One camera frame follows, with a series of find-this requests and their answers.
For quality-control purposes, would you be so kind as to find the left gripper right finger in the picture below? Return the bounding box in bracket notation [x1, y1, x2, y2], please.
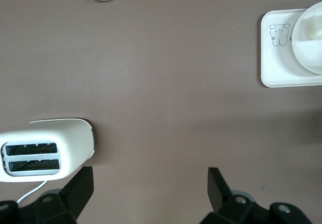
[201, 167, 271, 224]

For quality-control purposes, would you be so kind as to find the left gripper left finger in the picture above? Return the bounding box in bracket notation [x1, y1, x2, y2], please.
[19, 166, 95, 224]

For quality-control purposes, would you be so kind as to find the round cream plate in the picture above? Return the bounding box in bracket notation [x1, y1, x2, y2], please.
[291, 2, 322, 75]

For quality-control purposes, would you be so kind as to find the cream rabbit print tray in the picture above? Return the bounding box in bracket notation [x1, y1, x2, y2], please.
[260, 8, 322, 89]

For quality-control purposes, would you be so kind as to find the cream two-slot toaster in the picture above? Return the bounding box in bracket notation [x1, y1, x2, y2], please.
[0, 118, 96, 183]

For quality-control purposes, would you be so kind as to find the white toaster cord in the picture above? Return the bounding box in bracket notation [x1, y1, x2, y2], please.
[17, 180, 49, 205]

